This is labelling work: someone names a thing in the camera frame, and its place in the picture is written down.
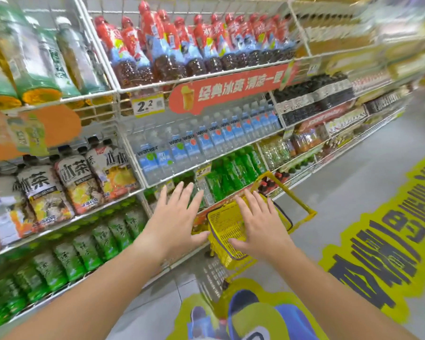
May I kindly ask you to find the row of large green-capped bottles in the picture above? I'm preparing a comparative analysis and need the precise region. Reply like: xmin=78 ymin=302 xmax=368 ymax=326
xmin=143 ymin=173 xmax=196 ymax=209

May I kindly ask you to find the row of red-capped dark bottles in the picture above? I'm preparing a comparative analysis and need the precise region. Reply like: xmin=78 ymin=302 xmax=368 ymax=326
xmin=258 ymin=157 xmax=314 ymax=195

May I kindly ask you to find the yellow shelf banner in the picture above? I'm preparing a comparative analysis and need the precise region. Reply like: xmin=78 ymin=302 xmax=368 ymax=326
xmin=325 ymin=49 xmax=387 ymax=73

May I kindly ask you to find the person's right forearm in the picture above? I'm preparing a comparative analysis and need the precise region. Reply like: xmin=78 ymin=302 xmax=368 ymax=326
xmin=280 ymin=244 xmax=418 ymax=340

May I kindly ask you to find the clear white-label bottle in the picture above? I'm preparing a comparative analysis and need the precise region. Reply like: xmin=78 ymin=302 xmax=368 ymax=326
xmin=195 ymin=175 xmax=215 ymax=208

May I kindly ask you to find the row of pale yellow bottles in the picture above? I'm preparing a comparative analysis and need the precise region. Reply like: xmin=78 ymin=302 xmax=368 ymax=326
xmin=258 ymin=136 xmax=293 ymax=170

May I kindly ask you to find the row of green tea bottles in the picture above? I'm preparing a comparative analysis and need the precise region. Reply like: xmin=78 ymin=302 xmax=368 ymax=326
xmin=0 ymin=207 xmax=149 ymax=333

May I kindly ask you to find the person's left forearm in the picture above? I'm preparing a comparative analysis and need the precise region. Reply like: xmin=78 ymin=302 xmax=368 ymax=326
xmin=0 ymin=240 xmax=163 ymax=340

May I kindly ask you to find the red promotional shelf banner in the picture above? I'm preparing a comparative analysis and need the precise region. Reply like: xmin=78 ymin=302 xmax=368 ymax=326
xmin=168 ymin=59 xmax=300 ymax=116

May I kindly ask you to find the yellow cartoon floor sticker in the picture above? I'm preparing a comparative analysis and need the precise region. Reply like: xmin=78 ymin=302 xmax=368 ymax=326
xmin=166 ymin=152 xmax=425 ymax=340

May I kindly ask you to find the white wire shelf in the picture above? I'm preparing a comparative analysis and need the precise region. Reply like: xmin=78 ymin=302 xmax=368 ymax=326
xmin=0 ymin=0 xmax=425 ymax=333

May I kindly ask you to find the row of dark tea bottles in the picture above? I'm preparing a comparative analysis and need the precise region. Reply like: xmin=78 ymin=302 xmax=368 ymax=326
xmin=0 ymin=137 xmax=141 ymax=257

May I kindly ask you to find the yellow shopping basket trolley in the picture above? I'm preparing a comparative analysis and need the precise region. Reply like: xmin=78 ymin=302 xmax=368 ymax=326
xmin=207 ymin=170 xmax=318 ymax=284

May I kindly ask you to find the row of red-cap iced tea bottles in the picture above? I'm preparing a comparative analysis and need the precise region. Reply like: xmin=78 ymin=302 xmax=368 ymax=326
xmin=93 ymin=0 xmax=298 ymax=89

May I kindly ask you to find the row of white label bottles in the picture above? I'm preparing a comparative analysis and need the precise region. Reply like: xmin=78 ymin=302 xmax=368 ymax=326
xmin=325 ymin=108 xmax=369 ymax=137

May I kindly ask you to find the white yellow price tag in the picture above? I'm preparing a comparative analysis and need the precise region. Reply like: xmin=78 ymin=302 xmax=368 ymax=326
xmin=131 ymin=94 xmax=165 ymax=118

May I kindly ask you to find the small red shelf banner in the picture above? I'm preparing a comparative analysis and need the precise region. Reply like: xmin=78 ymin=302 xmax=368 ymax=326
xmin=297 ymin=102 xmax=353 ymax=133

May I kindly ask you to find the row of orange juice bottles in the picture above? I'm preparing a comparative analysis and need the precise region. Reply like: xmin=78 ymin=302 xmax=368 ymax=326
xmin=290 ymin=129 xmax=323 ymax=154

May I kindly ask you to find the row of blue water bottles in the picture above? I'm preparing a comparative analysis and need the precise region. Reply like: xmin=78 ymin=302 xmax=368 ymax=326
xmin=129 ymin=104 xmax=282 ymax=187

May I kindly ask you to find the person's right hand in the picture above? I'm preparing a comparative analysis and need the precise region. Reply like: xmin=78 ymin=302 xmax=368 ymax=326
xmin=228 ymin=189 xmax=298 ymax=266

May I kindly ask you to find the row of clear green bottles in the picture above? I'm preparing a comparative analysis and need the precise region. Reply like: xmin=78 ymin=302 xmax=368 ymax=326
xmin=0 ymin=0 xmax=111 ymax=107

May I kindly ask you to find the row of black white-label bottles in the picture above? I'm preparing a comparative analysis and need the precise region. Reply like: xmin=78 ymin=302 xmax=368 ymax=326
xmin=273 ymin=72 xmax=355 ymax=126

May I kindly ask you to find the row of distant small bottles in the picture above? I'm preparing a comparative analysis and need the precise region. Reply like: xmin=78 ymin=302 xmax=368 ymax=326
xmin=352 ymin=72 xmax=392 ymax=96

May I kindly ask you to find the row of bright green bottles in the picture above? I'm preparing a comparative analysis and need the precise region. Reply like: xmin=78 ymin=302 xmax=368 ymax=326
xmin=205 ymin=145 xmax=268 ymax=203

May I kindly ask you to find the person's left hand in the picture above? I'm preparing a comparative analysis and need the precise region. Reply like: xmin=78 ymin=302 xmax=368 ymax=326
xmin=138 ymin=181 xmax=210 ymax=261

